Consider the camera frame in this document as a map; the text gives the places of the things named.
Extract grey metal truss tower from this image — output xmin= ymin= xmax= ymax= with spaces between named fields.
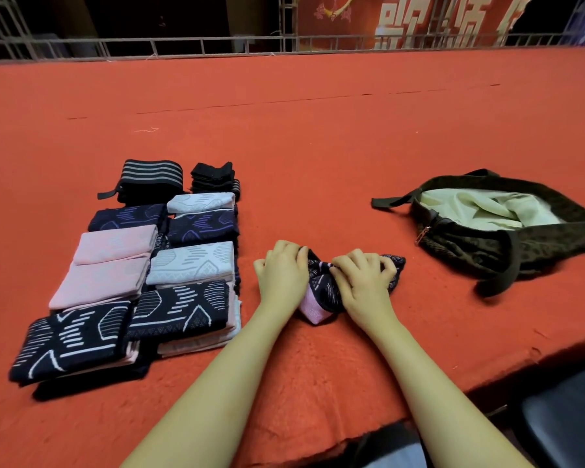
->
xmin=0 ymin=0 xmax=38 ymax=59
xmin=279 ymin=0 xmax=298 ymax=53

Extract person's pale blue clothing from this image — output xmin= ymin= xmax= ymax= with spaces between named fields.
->
xmin=365 ymin=441 xmax=430 ymax=468

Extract person's right hand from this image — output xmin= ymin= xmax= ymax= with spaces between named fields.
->
xmin=330 ymin=248 xmax=401 ymax=337

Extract single black white-patterned sock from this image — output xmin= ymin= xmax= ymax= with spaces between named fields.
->
xmin=129 ymin=280 xmax=231 ymax=343

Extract single purple black sock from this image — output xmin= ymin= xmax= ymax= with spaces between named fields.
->
xmin=297 ymin=248 xmax=408 ymax=326

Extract person's right forearm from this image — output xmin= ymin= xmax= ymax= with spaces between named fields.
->
xmin=365 ymin=321 xmax=534 ymax=468

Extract single navy blue-lined sock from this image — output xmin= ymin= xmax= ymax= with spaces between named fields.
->
xmin=88 ymin=203 xmax=169 ymax=234

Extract person's left hand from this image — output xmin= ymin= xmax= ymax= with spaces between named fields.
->
xmin=252 ymin=239 xmax=311 ymax=322

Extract red banner with white print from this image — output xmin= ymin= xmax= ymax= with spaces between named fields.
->
xmin=297 ymin=0 xmax=538 ymax=49

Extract person's left forearm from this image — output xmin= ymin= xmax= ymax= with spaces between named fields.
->
xmin=122 ymin=307 xmax=298 ymax=468

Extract single navy purple-cuffed sock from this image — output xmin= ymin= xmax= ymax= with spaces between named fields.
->
xmin=34 ymin=346 xmax=159 ymax=402

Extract single black white-lined sock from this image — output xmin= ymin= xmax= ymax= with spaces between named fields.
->
xmin=10 ymin=300 xmax=136 ymax=385

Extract dark brown door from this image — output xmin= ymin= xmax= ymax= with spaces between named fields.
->
xmin=88 ymin=0 xmax=230 ymax=40

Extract single navy striped sock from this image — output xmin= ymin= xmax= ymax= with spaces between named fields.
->
xmin=166 ymin=210 xmax=240 ymax=248

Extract dark grey seat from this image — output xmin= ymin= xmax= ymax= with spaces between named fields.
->
xmin=519 ymin=360 xmax=585 ymax=468

